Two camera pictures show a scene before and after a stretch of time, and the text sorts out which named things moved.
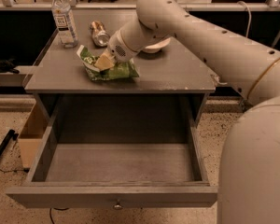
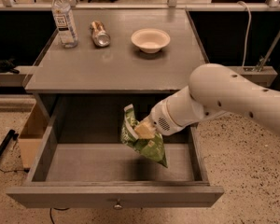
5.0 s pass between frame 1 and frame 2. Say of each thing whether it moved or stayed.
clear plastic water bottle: stayed
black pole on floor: stayed
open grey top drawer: stayed
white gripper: moved
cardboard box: stayed
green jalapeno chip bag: moved
